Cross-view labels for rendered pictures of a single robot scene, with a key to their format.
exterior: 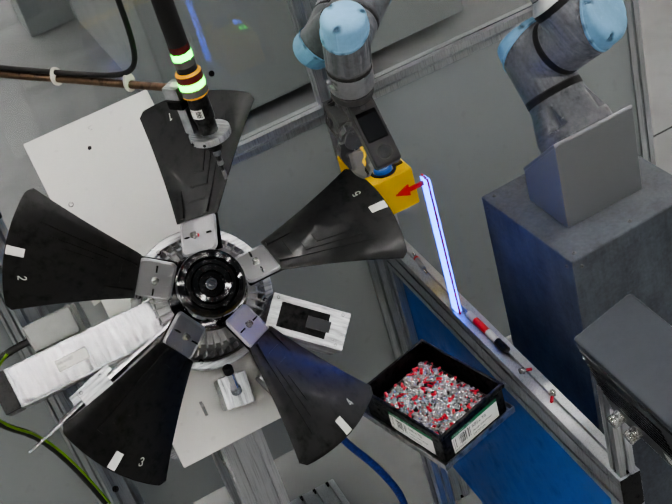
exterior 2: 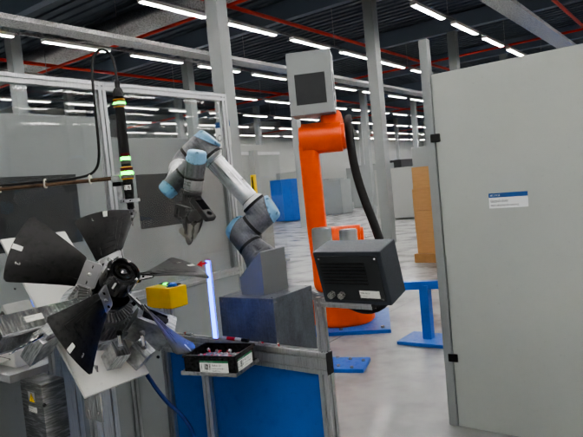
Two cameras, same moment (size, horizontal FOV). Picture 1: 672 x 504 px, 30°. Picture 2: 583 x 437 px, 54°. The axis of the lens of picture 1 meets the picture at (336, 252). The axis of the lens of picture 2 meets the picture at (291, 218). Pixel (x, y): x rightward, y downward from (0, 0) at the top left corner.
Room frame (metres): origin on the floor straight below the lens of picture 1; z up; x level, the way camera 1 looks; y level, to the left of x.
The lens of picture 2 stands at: (-0.18, 0.93, 1.45)
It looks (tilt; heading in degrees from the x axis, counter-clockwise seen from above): 3 degrees down; 323
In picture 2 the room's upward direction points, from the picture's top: 5 degrees counter-clockwise
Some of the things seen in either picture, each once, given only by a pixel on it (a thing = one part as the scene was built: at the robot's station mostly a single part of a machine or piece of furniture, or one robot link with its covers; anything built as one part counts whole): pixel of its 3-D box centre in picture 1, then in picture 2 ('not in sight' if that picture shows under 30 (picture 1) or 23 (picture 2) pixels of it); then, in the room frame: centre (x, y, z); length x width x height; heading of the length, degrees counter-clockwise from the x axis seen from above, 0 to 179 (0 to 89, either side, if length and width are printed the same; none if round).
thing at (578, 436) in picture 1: (492, 349); (237, 350); (1.81, -0.23, 0.82); 0.90 x 0.04 x 0.08; 15
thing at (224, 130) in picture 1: (197, 111); (126, 188); (1.82, 0.15, 1.50); 0.09 x 0.07 x 0.10; 50
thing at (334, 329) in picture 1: (303, 324); (150, 327); (1.85, 0.10, 0.98); 0.20 x 0.16 x 0.20; 15
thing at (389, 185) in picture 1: (378, 181); (167, 296); (2.19, -0.13, 1.02); 0.16 x 0.10 x 0.11; 15
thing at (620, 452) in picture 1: (616, 427); (321, 324); (1.40, -0.35, 0.96); 0.03 x 0.03 x 0.20; 15
